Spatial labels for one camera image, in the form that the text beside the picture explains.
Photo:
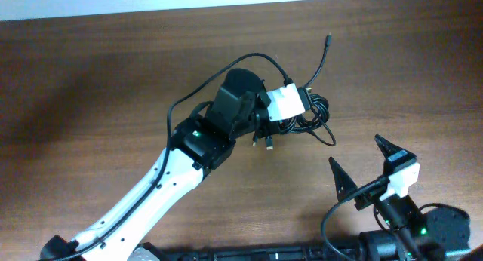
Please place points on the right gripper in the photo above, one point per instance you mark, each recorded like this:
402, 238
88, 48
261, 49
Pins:
374, 193

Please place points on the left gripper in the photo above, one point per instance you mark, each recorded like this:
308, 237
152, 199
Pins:
270, 128

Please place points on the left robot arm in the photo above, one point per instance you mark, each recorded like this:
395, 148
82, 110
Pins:
195, 147

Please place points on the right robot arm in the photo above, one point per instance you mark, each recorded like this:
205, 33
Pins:
430, 232

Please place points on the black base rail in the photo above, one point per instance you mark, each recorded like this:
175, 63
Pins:
148, 252

